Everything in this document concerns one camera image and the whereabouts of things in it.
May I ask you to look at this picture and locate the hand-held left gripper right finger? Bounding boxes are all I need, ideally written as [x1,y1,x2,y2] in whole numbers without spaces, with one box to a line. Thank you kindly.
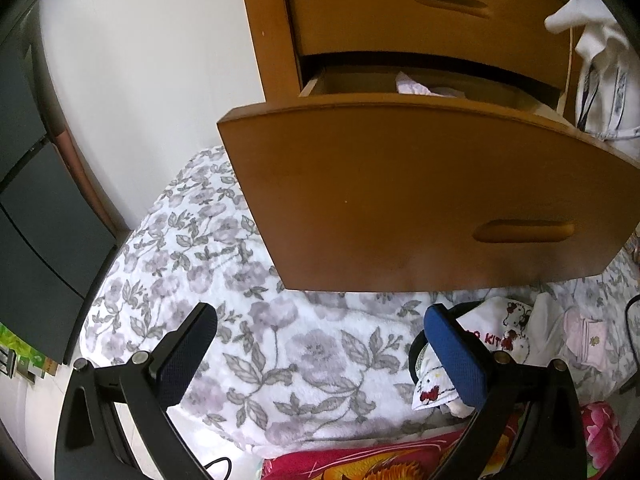
[424,302,587,480]

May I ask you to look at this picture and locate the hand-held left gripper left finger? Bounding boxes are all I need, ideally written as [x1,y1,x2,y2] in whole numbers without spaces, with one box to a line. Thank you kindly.
[55,302,218,480]

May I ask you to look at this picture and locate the white cat-print sock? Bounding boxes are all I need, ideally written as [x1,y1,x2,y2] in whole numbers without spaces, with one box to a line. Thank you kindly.
[456,296,534,367]
[411,359,459,412]

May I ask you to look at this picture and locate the small pink pouch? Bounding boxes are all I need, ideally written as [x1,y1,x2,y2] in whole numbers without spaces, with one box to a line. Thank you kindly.
[561,309,609,367]

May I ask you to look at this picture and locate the wooden drawer with handle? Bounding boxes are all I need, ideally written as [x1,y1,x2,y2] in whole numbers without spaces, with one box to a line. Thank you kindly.
[280,0,576,92]
[216,64,640,293]

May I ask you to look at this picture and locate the white garment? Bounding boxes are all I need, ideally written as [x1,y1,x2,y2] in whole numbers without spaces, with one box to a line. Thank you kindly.
[544,0,640,162]

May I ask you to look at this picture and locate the grey floral blanket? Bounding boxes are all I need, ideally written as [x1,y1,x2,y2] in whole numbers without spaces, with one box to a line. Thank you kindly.
[77,144,640,453]

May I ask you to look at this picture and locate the red printed blanket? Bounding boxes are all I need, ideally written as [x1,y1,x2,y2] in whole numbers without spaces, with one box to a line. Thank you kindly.
[260,400,622,480]

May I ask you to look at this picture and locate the green packets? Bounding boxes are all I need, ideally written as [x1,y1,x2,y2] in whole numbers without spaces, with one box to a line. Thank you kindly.
[0,322,60,381]

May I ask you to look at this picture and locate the dark grey cabinet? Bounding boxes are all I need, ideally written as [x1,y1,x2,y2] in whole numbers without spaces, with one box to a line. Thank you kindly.
[0,45,120,366]

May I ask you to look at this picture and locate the black cable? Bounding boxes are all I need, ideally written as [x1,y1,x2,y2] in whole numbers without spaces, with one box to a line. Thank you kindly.
[204,456,234,480]

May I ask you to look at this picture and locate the brown door frame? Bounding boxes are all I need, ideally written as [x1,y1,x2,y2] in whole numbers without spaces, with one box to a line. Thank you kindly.
[54,130,133,233]

